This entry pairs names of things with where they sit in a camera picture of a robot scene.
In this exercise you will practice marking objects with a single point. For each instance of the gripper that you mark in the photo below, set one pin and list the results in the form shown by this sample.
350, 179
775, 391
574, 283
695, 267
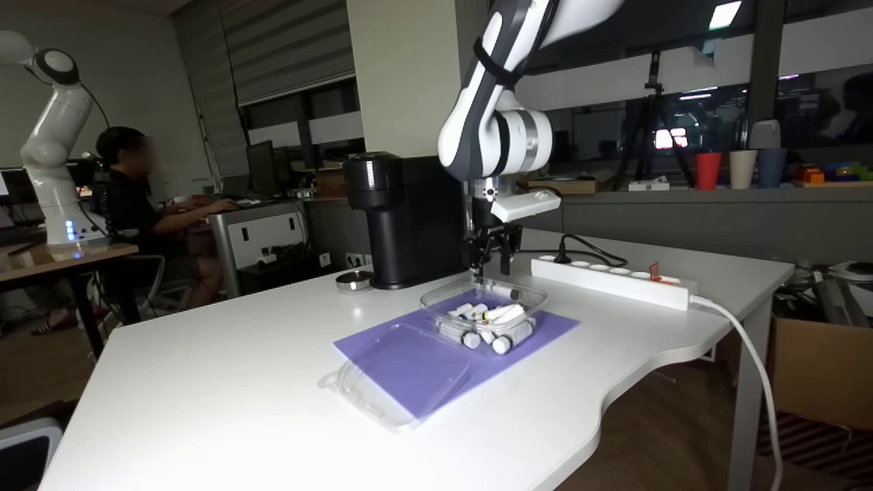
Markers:
488, 239

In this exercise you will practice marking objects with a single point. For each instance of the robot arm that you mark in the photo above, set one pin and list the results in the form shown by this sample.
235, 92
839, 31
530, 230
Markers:
477, 102

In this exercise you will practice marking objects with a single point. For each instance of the white robot arm on table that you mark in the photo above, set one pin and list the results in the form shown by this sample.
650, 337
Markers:
51, 157

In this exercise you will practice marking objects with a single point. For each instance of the clear plastic container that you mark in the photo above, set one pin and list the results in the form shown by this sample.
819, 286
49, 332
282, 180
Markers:
525, 300

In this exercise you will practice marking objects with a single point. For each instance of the heap of white tubes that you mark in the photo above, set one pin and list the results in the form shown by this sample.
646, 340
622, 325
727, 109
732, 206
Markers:
501, 320

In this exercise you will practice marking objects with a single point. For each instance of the black coffee machine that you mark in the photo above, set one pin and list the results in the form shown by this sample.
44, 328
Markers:
402, 218

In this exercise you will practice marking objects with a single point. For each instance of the flat cardboard box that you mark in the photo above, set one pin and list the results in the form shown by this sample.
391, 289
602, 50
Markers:
566, 184

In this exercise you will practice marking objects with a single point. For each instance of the white power strip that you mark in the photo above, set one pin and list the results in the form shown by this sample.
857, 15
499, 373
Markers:
614, 279

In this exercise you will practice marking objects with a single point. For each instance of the purple mat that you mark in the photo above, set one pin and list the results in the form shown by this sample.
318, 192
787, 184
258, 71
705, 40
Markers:
416, 368

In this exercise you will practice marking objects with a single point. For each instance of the round metal drip tray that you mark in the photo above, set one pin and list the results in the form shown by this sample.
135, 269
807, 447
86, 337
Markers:
354, 281

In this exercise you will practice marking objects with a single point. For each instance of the clear plastic lid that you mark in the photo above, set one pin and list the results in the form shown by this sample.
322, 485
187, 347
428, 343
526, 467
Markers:
402, 375

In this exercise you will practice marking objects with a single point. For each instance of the small white box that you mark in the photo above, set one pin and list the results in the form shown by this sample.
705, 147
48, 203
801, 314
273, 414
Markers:
649, 184

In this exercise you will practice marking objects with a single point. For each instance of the grey desk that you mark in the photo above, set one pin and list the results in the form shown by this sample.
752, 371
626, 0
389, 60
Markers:
259, 235

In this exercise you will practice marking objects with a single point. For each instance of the red cup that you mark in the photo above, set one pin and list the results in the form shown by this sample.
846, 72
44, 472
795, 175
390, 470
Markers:
708, 170

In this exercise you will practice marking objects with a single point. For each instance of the monitor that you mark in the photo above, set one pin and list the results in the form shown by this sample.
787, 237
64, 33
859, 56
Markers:
260, 167

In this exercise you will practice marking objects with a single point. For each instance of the white cup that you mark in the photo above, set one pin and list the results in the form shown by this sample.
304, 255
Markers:
743, 169

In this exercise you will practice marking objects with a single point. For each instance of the blue cup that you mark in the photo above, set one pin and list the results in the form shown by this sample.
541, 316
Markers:
772, 168

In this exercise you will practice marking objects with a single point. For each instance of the window blind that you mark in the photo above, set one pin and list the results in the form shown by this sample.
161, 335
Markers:
286, 48

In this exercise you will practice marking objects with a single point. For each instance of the office chair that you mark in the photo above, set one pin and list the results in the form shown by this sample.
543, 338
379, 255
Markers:
160, 279

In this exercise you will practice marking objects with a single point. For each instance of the heap of toy blocks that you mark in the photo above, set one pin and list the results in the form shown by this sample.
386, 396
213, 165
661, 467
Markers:
835, 174

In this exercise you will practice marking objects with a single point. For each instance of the person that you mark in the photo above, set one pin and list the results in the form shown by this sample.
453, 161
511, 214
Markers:
129, 204

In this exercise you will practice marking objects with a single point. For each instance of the wooden table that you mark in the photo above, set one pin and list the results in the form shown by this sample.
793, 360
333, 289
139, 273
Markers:
41, 262

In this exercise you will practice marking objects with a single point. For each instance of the white device on floor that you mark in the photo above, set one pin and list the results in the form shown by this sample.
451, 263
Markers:
24, 453

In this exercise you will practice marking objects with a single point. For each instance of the wall socket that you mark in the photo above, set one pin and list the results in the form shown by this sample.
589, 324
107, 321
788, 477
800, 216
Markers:
324, 260

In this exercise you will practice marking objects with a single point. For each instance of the camera on tripod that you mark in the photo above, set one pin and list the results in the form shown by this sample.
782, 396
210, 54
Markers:
651, 123

